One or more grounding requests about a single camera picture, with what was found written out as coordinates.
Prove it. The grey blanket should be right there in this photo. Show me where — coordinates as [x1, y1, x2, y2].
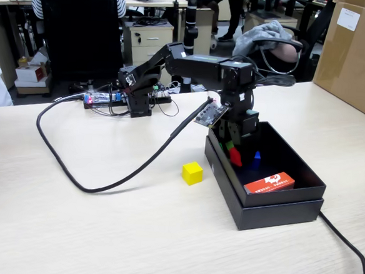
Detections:
[231, 16, 294, 64]

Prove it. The thick black camera cable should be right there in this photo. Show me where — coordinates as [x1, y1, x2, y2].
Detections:
[31, 84, 214, 202]

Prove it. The controller board with red LED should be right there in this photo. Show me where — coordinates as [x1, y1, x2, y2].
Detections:
[82, 89, 124, 109]

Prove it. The orange card box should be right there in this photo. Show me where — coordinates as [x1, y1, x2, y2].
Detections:
[242, 168, 297, 198]

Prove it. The beige drawer cabinet with lock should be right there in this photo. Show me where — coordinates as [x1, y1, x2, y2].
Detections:
[120, 16, 176, 86]

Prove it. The person in striped shirt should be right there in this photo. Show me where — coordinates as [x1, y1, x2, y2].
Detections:
[29, 0, 128, 26]

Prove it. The blue cube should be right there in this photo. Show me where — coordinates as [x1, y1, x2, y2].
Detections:
[251, 150, 263, 171]

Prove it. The yellow cube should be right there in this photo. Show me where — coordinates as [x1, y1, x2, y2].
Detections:
[181, 160, 204, 186]

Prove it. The white and red small box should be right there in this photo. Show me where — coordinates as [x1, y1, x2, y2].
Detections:
[14, 64, 48, 84]

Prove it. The black high-back office chair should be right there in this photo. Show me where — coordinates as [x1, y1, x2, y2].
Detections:
[28, 0, 129, 86]

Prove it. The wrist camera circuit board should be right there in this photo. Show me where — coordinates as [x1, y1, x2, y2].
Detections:
[192, 95, 230, 130]

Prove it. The thick black table cable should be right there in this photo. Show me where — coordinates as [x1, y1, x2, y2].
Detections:
[313, 210, 365, 274]

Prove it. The black open box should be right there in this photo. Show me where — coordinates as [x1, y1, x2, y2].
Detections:
[198, 135, 329, 237]

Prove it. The pink beige cushion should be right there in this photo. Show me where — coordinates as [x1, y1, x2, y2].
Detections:
[274, 39, 304, 64]

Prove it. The large brown cardboard box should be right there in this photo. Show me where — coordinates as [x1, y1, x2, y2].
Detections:
[309, 0, 365, 124]

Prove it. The black chair with chrome armrest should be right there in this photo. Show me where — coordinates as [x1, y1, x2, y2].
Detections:
[241, 0, 336, 94]

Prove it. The black segmented pole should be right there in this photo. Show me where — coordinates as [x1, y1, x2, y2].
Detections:
[178, 0, 201, 93]

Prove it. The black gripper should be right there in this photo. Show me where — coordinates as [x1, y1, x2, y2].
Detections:
[214, 88, 262, 166]

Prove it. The person in black trousers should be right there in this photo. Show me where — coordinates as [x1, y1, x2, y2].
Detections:
[211, 0, 244, 44]

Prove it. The black box inner tray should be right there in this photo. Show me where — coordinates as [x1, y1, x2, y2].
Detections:
[203, 116, 332, 213]

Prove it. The red cube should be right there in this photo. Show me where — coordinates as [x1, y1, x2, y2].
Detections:
[229, 147, 244, 168]

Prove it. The white shipping label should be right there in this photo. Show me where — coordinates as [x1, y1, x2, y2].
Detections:
[336, 7, 362, 32]

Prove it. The plain beige cabinet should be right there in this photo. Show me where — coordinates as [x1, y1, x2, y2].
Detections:
[178, 5, 214, 64]

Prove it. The flat brown cardboard box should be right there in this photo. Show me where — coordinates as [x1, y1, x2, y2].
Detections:
[13, 78, 53, 98]

